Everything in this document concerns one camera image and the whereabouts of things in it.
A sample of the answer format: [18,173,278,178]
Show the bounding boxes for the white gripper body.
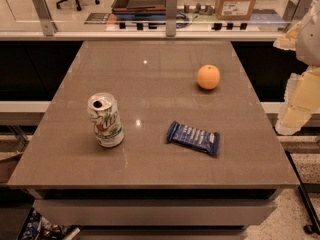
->
[296,1,320,66]

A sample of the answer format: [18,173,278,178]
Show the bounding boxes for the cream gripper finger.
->
[273,22,301,51]
[275,67,320,135]

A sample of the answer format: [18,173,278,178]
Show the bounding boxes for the blue rxbar blueberry wrapper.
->
[166,121,220,155]

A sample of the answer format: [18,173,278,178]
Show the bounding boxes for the brown cardboard box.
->
[215,0,256,20]

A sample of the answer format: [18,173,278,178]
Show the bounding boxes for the orange fruit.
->
[197,65,220,90]

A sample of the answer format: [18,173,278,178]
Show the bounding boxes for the black stand leg with wheel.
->
[285,151,320,235]

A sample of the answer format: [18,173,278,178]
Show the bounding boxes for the grey open tray box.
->
[110,0,176,14]

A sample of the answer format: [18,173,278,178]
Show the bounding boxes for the white green 7up can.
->
[87,93,124,148]

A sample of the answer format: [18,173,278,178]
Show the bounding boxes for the right metal glass post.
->
[283,0,312,30]

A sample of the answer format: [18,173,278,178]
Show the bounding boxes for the metal glass post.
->
[283,0,312,30]
[32,0,57,36]
[166,0,177,37]

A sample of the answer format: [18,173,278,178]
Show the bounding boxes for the middle metal glass post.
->
[166,0,177,37]

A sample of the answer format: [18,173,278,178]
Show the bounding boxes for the left metal glass post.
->
[32,0,57,36]

